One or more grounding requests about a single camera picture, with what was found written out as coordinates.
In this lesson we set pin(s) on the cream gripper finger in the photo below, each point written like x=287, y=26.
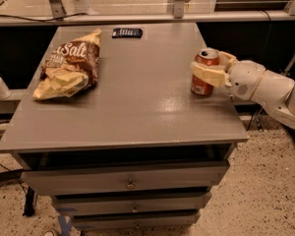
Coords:
x=226, y=60
x=214, y=75

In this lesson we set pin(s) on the top grey drawer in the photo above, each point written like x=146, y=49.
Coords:
x=128, y=178

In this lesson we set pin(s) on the brown salt chip bag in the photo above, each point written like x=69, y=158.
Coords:
x=71, y=67

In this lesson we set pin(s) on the grey metal rail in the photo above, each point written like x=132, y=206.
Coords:
x=87, y=20

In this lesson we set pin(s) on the middle grey drawer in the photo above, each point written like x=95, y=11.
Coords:
x=132, y=204

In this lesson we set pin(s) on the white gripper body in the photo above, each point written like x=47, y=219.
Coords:
x=245, y=79

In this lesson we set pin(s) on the grey drawer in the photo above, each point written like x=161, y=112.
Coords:
x=132, y=204
x=128, y=178
x=138, y=220

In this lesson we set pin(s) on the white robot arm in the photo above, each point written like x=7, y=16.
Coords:
x=275, y=93

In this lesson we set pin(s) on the bottom grey drawer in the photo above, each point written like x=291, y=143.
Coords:
x=138, y=220

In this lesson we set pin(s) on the red coke can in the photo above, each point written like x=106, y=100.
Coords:
x=207, y=56

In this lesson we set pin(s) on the black rectangular tag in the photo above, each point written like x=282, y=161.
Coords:
x=127, y=33

